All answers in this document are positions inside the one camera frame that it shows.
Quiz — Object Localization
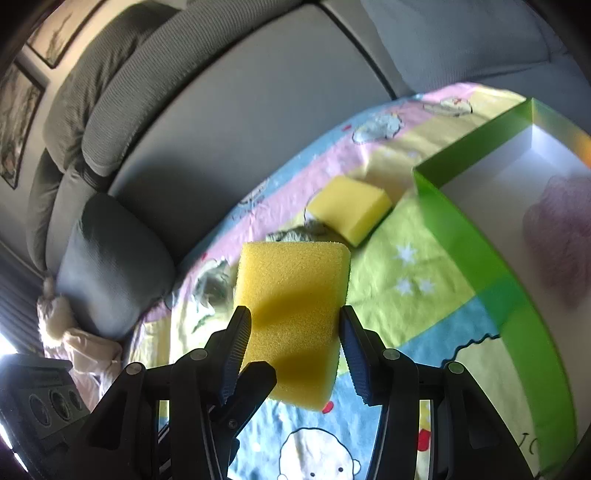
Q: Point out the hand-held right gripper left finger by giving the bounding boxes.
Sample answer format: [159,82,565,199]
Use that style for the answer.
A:
[69,305,253,480]

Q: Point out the cartoon printed blanket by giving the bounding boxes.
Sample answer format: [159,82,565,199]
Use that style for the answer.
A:
[127,82,578,480]

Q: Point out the light blue pillow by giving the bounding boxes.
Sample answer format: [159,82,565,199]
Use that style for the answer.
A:
[360,0,561,93]

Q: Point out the grey ribbed sofa cushion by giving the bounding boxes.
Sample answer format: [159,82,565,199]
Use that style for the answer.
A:
[44,4,185,167]
[82,0,305,176]

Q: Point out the dark grey pillow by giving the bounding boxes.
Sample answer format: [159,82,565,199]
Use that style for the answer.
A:
[55,193,176,342]

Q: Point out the grey sofa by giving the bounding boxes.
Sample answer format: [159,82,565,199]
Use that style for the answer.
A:
[25,0,591,342]

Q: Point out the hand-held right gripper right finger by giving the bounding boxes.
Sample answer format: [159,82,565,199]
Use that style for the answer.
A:
[338,305,532,480]

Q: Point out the green cardboard box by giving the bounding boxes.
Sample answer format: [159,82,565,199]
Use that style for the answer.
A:
[412,98,591,478]

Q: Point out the yellow sponge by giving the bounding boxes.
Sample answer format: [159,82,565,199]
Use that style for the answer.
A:
[235,241,352,411]
[305,175,393,247]

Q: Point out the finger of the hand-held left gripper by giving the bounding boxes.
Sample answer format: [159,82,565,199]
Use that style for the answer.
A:
[210,361,278,462]

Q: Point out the purple cloth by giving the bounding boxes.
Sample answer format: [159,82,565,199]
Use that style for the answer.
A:
[522,174,591,305]

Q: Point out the teal knitted cloth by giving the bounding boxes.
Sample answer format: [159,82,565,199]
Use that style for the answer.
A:
[265,220,342,244]

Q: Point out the framed wall picture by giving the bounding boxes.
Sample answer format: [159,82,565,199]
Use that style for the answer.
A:
[0,62,47,190]
[25,0,109,69]

